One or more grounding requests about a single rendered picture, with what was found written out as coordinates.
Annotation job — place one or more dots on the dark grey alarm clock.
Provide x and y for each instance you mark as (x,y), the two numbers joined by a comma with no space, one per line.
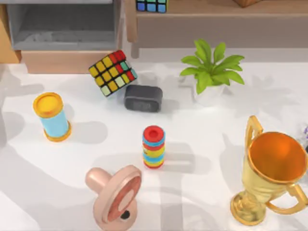
(143,98)

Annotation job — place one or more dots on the stack of coloured rings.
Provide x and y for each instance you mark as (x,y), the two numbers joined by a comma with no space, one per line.
(153,147)

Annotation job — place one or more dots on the yellow and red puzzle cube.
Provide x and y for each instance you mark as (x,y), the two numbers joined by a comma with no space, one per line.
(109,73)

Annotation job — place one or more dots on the green plant in white pot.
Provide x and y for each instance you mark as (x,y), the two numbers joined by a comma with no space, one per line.
(211,69)

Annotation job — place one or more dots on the pink pacifier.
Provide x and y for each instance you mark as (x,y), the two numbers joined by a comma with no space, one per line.
(115,199)

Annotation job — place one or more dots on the blue and yellow can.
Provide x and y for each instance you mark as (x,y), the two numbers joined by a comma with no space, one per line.
(52,118)

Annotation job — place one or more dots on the pale wooden drawer front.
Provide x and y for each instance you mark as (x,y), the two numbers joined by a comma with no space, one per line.
(65,61)

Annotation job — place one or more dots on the blue and green puzzle cube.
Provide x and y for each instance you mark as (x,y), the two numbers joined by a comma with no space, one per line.
(151,5)

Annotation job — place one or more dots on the wooden open shelf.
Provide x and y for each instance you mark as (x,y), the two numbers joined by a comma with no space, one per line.
(216,24)

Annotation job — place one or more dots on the pulled-out wooden drawer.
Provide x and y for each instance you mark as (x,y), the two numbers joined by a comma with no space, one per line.
(60,29)

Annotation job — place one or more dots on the gold trophy cup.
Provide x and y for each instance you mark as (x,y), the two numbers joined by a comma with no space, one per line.
(269,173)

